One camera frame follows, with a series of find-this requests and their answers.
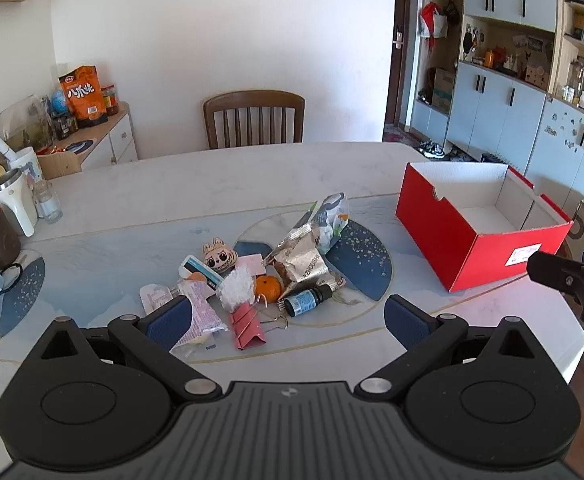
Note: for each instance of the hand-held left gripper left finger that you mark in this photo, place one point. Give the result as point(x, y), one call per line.
point(169, 322)

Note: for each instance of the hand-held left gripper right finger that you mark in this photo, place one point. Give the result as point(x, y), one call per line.
point(406, 322)

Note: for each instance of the white plastic packet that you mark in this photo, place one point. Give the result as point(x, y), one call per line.
point(157, 297)

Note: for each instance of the pink printed sachet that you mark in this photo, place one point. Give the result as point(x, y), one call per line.
point(204, 310)

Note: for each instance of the small white teal box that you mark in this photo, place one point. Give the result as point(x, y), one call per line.
point(197, 265)

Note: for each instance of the red cardboard box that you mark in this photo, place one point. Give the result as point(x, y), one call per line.
point(481, 260)

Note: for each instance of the white plastic wrapper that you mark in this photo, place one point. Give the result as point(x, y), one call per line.
point(234, 287)

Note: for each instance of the pink binder clip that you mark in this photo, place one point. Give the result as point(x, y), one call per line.
point(246, 327)

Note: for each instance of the beige monster plush toy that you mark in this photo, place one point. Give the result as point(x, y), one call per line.
point(216, 259)

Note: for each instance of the small pink box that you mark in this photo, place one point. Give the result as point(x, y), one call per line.
point(249, 264)

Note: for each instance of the orange tangerine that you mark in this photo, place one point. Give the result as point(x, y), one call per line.
point(268, 289)

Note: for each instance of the dark bottle blue label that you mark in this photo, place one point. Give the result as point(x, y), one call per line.
point(304, 302)

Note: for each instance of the white grey tissue pack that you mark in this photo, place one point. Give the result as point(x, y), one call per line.
point(332, 220)

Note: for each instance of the white marble desktop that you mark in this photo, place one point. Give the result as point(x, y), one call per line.
point(222, 175)

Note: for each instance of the blue printed table mat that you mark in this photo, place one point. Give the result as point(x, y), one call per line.
point(122, 250)

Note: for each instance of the clear glass cup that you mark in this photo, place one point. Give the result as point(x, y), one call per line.
point(47, 205)

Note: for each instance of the grey sneakers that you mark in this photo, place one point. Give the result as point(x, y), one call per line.
point(431, 149)

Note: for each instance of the patterned rug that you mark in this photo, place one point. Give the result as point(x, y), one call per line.
point(399, 135)

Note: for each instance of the white side cabinet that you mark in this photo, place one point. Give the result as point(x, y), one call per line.
point(117, 140)

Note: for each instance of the small cardboard box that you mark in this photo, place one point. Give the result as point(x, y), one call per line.
point(59, 166)

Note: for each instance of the dark blue round pad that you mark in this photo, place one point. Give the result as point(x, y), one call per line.
point(77, 146)

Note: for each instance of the cardboard box in cabinet nook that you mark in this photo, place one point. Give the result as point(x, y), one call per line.
point(442, 90)

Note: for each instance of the white patterned tin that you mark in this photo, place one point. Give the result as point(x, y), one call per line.
point(27, 165)

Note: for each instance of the dark jar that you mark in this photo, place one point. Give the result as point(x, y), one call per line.
point(64, 126)

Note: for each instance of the brown wooden chair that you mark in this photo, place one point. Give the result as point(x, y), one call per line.
point(254, 115)

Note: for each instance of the red lidded jar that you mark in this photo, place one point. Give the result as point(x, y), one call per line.
point(110, 101)

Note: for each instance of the orange snack bag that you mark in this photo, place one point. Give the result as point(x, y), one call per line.
point(84, 95)

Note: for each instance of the clear glass terrarium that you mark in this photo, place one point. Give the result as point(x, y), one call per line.
point(24, 125)

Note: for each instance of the small blue globe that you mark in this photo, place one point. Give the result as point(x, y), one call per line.
point(60, 101)

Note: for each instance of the dark brown door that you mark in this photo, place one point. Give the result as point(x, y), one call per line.
point(401, 60)

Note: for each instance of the red white hanging bag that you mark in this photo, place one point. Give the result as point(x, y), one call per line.
point(432, 22)

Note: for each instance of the dark hanging bag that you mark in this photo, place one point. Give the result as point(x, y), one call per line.
point(451, 12)

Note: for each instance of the pale blue wall cabinet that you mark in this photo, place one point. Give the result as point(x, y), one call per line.
point(496, 105)

